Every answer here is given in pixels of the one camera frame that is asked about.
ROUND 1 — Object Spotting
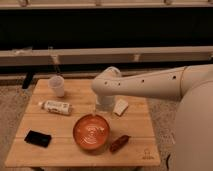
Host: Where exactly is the translucent plastic cup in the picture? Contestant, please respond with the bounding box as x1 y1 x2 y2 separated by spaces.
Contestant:
48 75 65 97

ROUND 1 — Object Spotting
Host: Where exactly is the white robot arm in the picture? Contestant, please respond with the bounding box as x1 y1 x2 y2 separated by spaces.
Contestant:
92 64 213 171

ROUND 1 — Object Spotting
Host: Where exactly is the black rectangular pouch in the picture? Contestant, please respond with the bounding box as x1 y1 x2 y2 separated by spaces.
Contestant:
24 130 52 147

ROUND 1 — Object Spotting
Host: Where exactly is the white plastic bottle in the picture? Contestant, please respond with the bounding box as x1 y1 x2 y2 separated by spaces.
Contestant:
38 100 71 115

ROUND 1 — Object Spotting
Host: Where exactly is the long wooden bench rail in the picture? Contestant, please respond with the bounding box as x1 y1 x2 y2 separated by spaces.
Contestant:
0 46 213 67

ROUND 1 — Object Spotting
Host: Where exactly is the white sponge block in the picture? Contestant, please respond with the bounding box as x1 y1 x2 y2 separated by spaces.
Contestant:
113 99 129 116

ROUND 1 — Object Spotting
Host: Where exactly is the orange bowl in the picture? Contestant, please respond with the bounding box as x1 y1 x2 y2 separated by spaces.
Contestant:
73 114 110 151

